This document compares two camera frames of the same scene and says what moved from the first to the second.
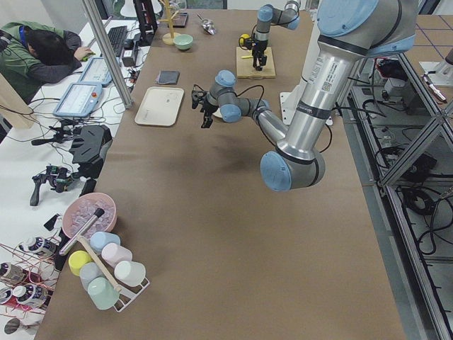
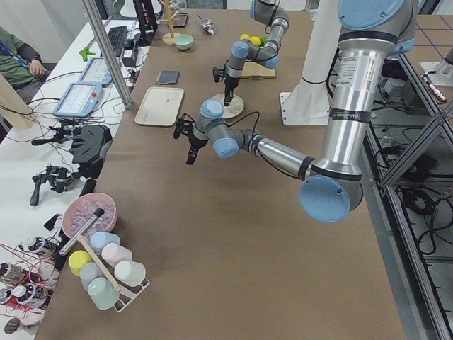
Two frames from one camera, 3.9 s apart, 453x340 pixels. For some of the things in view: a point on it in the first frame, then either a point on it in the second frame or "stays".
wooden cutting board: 245,69 stays
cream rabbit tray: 160,106 stays
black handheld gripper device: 61,178 stays
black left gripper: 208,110 → 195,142
